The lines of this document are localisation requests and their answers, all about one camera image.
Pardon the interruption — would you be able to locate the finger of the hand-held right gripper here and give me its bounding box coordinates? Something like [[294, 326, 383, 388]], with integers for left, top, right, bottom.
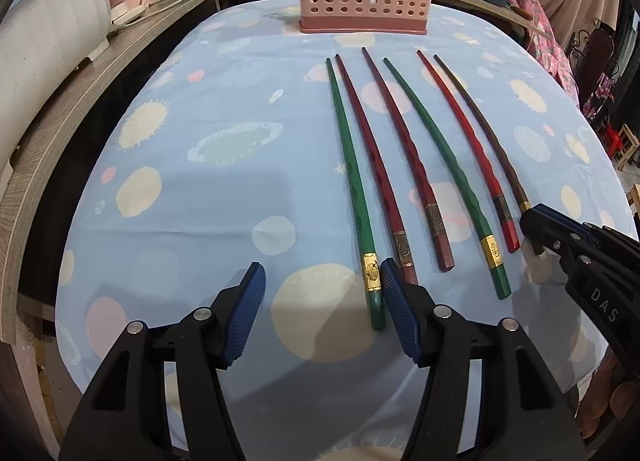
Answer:
[[536, 203, 603, 244], [519, 207, 584, 263]]

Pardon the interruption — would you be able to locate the maroon chopstick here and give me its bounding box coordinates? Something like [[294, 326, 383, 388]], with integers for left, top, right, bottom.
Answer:
[[360, 46, 456, 273], [334, 54, 420, 287]]

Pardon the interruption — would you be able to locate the red chopstick black band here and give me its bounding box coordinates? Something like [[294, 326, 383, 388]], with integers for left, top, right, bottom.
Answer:
[[416, 50, 522, 254]]

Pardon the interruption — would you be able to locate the pink floral cloth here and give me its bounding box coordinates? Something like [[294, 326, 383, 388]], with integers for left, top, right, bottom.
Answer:
[[510, 0, 581, 106]]

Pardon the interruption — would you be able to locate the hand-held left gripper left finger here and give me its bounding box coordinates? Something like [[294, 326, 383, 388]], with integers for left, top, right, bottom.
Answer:
[[59, 261, 267, 461]]

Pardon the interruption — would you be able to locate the white dish drainer teal lid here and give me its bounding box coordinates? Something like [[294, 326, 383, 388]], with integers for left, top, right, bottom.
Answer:
[[0, 0, 112, 176]]

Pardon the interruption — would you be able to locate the light wooden counter board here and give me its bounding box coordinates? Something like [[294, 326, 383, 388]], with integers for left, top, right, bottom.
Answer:
[[432, 0, 556, 42]]

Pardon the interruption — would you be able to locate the blue planet print tablecloth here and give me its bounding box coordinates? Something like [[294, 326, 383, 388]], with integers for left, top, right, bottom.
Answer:
[[54, 0, 632, 461]]

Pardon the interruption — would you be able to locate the wood grain side counter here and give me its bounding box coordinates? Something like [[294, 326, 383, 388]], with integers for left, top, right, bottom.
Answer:
[[0, 0, 301, 344]]

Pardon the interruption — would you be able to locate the brown chopstick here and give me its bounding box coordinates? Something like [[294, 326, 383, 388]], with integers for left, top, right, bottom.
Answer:
[[432, 55, 532, 214]]

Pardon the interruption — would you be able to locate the small wooden stool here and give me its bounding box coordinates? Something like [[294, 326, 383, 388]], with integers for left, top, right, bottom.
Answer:
[[617, 123, 640, 172]]

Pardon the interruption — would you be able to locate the person's right hand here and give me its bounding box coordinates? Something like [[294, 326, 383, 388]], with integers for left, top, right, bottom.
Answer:
[[577, 355, 640, 443]]

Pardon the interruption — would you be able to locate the green chopstick gold band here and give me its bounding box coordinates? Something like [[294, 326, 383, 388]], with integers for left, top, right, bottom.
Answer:
[[325, 57, 388, 332], [382, 57, 512, 301]]

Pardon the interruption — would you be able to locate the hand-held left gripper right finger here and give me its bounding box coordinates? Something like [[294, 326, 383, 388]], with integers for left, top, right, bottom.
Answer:
[[380, 258, 586, 461]]

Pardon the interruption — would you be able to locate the dark metal chair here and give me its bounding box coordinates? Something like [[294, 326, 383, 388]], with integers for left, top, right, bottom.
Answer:
[[572, 23, 616, 116]]

